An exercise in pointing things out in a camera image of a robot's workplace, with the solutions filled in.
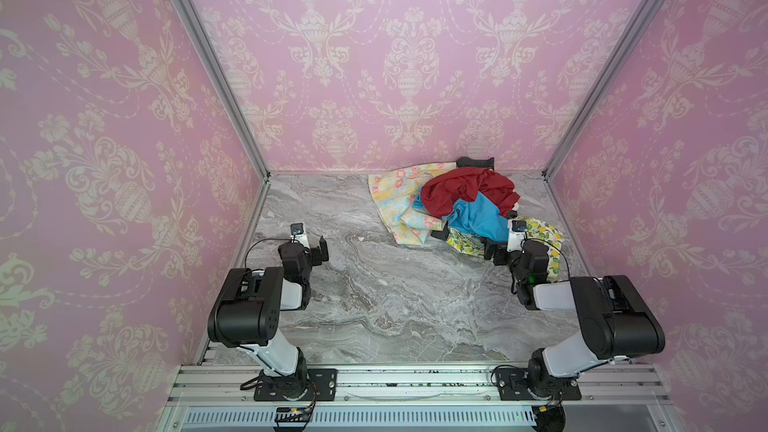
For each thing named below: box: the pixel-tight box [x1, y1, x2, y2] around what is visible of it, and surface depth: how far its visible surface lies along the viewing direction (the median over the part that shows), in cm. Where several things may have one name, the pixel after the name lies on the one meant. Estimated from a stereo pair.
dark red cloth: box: [422, 166, 520, 217], surface depth 100 cm
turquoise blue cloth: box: [442, 192, 509, 241], surface depth 97 cm
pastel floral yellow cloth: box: [368, 162, 458, 245], surface depth 109 cm
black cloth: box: [456, 156, 495, 170], surface depth 119 cm
